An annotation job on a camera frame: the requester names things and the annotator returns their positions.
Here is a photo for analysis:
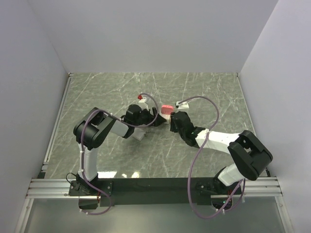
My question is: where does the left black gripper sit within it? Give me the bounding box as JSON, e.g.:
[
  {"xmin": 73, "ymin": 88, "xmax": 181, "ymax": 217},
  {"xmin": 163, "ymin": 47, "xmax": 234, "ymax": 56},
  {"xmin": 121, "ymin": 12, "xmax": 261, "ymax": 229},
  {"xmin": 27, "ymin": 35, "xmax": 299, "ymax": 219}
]
[{"xmin": 133, "ymin": 106, "xmax": 167, "ymax": 127}]

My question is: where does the white socket cube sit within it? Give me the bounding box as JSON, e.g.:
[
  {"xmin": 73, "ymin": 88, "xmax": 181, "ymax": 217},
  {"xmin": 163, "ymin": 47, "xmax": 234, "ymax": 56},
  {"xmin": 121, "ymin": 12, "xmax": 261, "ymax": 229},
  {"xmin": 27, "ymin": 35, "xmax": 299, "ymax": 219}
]
[{"xmin": 161, "ymin": 113, "xmax": 171, "ymax": 124}]

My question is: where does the pink plug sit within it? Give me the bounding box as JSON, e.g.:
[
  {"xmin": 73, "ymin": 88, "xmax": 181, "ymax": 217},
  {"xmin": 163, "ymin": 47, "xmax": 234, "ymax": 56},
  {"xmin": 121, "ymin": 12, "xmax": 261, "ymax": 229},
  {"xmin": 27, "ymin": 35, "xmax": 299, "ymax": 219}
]
[{"xmin": 160, "ymin": 104, "xmax": 174, "ymax": 116}]

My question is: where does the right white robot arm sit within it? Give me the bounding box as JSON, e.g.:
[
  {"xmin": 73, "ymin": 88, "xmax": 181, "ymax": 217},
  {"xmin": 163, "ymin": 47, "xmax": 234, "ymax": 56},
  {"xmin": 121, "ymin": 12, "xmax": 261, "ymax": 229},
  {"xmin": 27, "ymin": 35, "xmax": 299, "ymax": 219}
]
[{"xmin": 170, "ymin": 111, "xmax": 273, "ymax": 194}]

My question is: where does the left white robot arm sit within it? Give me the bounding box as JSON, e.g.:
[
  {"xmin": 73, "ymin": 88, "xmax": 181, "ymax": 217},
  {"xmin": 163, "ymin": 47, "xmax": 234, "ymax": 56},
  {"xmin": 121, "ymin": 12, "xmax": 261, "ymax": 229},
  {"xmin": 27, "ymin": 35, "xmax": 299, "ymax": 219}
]
[{"xmin": 71, "ymin": 104, "xmax": 168, "ymax": 195}]

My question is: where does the grey cube adapter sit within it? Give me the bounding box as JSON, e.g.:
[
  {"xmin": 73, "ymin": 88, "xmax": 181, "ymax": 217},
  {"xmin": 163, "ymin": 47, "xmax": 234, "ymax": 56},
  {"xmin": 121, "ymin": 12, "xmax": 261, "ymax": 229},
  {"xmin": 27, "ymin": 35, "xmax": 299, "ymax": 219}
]
[{"xmin": 132, "ymin": 128, "xmax": 146, "ymax": 141}]

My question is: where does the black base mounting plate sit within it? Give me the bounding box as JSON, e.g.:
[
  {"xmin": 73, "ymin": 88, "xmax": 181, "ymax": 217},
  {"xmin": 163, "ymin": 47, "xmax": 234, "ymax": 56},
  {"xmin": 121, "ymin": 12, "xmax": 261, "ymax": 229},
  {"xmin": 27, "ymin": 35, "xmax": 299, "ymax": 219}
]
[{"xmin": 69, "ymin": 177, "xmax": 242, "ymax": 207}]

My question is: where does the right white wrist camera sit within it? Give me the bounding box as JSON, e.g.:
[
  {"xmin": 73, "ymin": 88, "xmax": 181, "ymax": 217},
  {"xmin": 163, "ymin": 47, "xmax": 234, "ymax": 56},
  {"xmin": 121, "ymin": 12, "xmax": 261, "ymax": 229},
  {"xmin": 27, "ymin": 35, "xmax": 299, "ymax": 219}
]
[{"xmin": 175, "ymin": 101, "xmax": 189, "ymax": 112}]

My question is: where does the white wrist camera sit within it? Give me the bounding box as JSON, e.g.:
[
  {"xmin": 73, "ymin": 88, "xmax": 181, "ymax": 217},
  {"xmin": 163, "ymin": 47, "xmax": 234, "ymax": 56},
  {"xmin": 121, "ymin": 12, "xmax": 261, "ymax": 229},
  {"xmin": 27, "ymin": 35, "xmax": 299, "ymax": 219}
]
[
  {"xmin": 138, "ymin": 94, "xmax": 149, "ymax": 110},
  {"xmin": 175, "ymin": 101, "xmax": 189, "ymax": 112}
]

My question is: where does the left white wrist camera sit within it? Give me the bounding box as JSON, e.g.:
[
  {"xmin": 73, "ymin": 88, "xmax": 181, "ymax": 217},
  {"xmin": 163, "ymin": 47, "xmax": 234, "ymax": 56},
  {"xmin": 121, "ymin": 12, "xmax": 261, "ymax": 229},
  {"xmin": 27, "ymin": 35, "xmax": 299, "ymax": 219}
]
[{"xmin": 138, "ymin": 94, "xmax": 149, "ymax": 110}]

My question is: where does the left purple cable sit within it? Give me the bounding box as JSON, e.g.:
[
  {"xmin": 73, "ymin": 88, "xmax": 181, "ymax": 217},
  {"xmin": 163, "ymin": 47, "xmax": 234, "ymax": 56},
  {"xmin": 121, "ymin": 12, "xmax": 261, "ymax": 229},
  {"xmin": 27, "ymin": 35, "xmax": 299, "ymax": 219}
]
[{"xmin": 79, "ymin": 93, "xmax": 161, "ymax": 216}]

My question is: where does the aluminium rail frame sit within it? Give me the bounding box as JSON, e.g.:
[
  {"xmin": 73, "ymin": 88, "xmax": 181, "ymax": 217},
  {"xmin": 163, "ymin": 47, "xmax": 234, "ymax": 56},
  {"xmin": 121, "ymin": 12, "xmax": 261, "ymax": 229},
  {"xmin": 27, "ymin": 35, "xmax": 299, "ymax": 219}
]
[{"xmin": 17, "ymin": 72, "xmax": 293, "ymax": 233}]

